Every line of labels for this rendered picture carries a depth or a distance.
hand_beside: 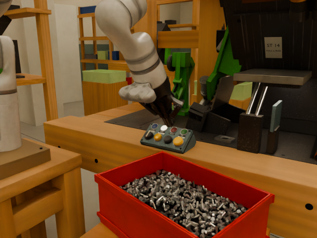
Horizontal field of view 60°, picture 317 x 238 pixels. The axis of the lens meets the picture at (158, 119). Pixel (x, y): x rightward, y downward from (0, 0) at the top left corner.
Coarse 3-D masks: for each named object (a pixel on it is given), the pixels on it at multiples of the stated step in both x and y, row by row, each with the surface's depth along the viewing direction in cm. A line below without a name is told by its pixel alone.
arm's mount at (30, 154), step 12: (24, 144) 87; (36, 144) 88; (0, 156) 78; (12, 156) 78; (24, 156) 79; (36, 156) 82; (48, 156) 85; (0, 168) 73; (12, 168) 76; (24, 168) 79
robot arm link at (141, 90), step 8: (160, 64) 59; (136, 72) 58; (144, 72) 58; (152, 72) 58; (160, 72) 59; (136, 80) 60; (144, 80) 59; (152, 80) 59; (160, 80) 60; (128, 88) 60; (136, 88) 59; (144, 88) 58; (152, 88) 61; (120, 96) 61; (128, 96) 60; (136, 96) 58; (144, 96) 57; (152, 96) 57
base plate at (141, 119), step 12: (108, 120) 113; (120, 120) 113; (132, 120) 113; (144, 120) 113; (156, 120) 113; (180, 120) 113; (204, 132) 98; (228, 132) 98; (264, 132) 98; (288, 132) 98; (216, 144) 86; (228, 144) 86; (264, 144) 86; (288, 144) 86; (300, 144) 86; (312, 144) 86; (276, 156) 77; (288, 156) 76; (300, 156) 76; (312, 156) 76
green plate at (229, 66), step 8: (224, 40) 87; (224, 48) 88; (224, 56) 89; (232, 56) 88; (216, 64) 90; (224, 64) 90; (232, 64) 88; (216, 72) 90; (224, 72) 90; (232, 72) 89
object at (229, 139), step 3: (219, 135) 92; (222, 135) 92; (216, 138) 89; (219, 138) 89; (222, 138) 91; (225, 138) 91; (228, 138) 90; (231, 138) 89; (234, 138) 89; (222, 141) 88; (225, 141) 87; (228, 141) 87; (231, 141) 87
